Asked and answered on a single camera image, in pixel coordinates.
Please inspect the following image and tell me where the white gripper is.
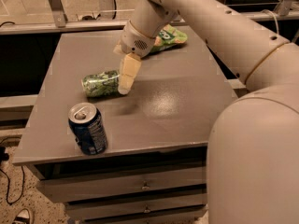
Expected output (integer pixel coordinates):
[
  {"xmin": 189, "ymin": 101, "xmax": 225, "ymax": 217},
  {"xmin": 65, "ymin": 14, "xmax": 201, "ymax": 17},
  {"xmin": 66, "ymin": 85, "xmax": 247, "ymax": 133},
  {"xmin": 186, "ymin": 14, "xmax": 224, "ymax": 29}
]
[{"xmin": 113, "ymin": 21, "xmax": 156, "ymax": 95}]

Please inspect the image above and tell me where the green soda can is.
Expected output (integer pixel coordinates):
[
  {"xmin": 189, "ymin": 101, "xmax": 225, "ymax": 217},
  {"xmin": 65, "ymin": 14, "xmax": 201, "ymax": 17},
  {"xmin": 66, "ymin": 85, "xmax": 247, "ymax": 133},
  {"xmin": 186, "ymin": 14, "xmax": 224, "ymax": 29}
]
[{"xmin": 81, "ymin": 70, "xmax": 120, "ymax": 98}]

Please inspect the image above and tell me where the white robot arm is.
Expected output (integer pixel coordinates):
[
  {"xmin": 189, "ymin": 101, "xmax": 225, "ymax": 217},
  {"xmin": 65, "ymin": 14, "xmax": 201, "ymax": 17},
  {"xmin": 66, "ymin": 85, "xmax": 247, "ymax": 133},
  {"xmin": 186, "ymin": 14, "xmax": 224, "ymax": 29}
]
[{"xmin": 119, "ymin": 0, "xmax": 299, "ymax": 224}]

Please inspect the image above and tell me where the blue soda can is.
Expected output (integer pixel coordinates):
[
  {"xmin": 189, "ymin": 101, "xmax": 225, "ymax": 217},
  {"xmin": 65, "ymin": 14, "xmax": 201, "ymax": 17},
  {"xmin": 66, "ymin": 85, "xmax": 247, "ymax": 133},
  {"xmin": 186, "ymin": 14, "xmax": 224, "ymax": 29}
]
[{"xmin": 68, "ymin": 103, "xmax": 107, "ymax": 155}]

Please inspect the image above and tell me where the green snack bag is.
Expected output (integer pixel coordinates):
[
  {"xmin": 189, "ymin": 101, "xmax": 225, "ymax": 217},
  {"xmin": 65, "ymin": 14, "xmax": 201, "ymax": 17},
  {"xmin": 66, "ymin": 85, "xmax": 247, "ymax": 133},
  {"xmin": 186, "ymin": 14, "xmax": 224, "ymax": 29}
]
[{"xmin": 150, "ymin": 24, "xmax": 188, "ymax": 53}]

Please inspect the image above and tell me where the grey drawer cabinet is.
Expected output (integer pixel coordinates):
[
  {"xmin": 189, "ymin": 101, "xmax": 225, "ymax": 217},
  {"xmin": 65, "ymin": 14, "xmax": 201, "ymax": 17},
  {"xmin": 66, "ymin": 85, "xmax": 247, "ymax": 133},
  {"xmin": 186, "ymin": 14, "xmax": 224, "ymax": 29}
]
[{"xmin": 13, "ymin": 31, "xmax": 235, "ymax": 224}]

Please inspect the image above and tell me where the white sneaker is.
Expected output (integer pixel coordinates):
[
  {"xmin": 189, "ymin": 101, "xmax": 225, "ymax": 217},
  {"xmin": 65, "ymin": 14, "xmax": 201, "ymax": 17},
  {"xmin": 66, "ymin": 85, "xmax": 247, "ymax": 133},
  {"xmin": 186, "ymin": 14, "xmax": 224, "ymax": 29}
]
[{"xmin": 12, "ymin": 208, "xmax": 34, "ymax": 224}]

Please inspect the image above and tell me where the metal railing frame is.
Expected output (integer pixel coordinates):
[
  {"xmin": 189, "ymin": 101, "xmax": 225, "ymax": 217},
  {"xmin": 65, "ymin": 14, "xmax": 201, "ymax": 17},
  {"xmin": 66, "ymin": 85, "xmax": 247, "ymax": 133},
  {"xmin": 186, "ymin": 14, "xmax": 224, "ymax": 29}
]
[{"xmin": 0, "ymin": 0, "xmax": 299, "ymax": 35}]

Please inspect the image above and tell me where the white cable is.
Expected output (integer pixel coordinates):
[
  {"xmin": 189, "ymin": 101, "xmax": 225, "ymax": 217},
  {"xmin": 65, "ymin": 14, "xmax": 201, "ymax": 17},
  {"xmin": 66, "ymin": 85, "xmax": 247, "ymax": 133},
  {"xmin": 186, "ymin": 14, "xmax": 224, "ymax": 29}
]
[{"xmin": 261, "ymin": 8, "xmax": 280, "ymax": 35}]

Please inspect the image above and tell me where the black floor cable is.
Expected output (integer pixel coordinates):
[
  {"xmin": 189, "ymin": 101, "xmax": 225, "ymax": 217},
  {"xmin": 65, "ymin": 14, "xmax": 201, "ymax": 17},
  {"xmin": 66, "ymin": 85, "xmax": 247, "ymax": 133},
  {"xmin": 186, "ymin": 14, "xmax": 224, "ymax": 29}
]
[{"xmin": 0, "ymin": 135, "xmax": 26, "ymax": 205}]

